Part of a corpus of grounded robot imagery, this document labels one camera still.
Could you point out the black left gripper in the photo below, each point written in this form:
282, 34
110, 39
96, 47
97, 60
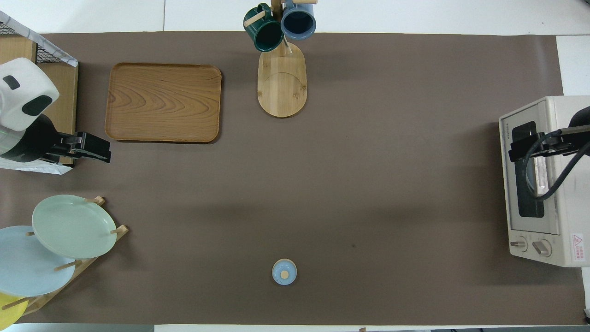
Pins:
37, 143

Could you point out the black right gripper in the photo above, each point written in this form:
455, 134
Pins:
581, 117

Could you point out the cream toaster oven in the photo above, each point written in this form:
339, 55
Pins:
567, 207

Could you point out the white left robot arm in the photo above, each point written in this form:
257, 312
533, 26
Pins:
23, 87

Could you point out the stepped wooden shelf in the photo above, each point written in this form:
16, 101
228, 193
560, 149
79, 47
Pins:
62, 92

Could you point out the mint green plate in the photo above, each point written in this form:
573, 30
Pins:
73, 226

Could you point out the rectangular wooden tray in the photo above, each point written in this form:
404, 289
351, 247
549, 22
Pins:
161, 101

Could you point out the wooden plate rack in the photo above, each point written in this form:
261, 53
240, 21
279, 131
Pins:
120, 229

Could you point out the marble patterned liner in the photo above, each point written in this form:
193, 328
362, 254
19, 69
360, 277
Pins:
69, 59

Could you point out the light blue racked plate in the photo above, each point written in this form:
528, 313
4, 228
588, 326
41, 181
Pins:
27, 276

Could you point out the brown table mat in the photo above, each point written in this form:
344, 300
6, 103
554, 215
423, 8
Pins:
368, 184

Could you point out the yellow plate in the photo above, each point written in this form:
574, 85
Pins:
9, 313

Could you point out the wooden mug tree stand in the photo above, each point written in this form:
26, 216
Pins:
282, 87

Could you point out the dark green mug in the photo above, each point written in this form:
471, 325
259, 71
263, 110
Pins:
267, 38

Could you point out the blue mug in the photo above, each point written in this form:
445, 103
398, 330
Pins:
298, 23

